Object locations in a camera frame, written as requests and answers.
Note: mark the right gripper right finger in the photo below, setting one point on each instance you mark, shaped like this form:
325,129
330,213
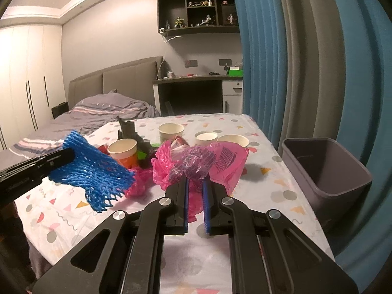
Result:
215,220

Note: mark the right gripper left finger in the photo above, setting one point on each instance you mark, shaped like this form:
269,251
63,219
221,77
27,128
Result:
177,221

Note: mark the blue foam fruit net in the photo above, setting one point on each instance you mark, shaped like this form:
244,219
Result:
102,178

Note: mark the white grid paper cup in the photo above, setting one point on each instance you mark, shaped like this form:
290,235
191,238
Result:
205,138

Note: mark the orange paper cup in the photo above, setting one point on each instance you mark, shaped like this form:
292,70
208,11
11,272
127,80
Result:
124,151

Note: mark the purple plastic trash bin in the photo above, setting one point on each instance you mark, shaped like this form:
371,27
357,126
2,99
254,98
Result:
330,177

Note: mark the small pink plastic bag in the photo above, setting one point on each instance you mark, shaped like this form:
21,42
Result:
142,180

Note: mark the black plastic bag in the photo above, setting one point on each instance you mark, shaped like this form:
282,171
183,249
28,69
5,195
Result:
127,131

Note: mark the white wardrobe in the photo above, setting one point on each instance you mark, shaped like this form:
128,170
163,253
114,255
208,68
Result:
31,79

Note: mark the grey striped duvet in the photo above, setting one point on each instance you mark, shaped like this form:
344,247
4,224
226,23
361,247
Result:
88,115

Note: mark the dark wooden desk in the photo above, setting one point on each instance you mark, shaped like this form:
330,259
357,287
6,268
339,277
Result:
190,95

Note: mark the white drawer cabinet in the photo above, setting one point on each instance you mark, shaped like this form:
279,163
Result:
232,96

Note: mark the grey upholstered headboard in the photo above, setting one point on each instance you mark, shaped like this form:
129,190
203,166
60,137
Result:
132,79

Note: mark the green box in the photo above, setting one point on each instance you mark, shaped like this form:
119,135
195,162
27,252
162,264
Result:
235,71

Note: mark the blue and grey curtain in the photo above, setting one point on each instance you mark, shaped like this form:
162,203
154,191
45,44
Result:
322,68

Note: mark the dark wall shelf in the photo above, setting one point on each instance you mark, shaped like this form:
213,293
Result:
184,17

